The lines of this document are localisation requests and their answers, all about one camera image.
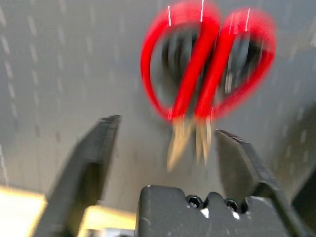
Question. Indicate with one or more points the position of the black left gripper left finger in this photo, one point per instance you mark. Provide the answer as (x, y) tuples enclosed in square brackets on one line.
[(84, 168)]

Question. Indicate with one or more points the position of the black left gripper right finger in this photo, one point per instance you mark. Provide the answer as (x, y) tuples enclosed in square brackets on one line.
[(239, 168)]

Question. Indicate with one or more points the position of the grey metal pegboard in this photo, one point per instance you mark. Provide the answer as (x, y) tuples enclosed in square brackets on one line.
[(74, 61)]

